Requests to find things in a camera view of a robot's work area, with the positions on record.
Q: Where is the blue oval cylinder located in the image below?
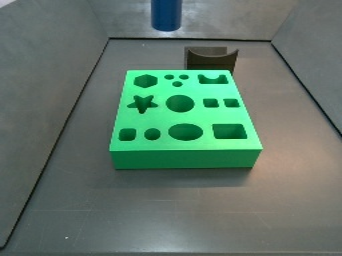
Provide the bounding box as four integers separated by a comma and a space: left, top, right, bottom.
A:
151, 0, 183, 32

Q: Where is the green shape sorter block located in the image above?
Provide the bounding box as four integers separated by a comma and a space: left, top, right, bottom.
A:
109, 70, 263, 169

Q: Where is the dark grey curved block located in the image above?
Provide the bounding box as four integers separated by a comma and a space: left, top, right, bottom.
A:
184, 46, 239, 72

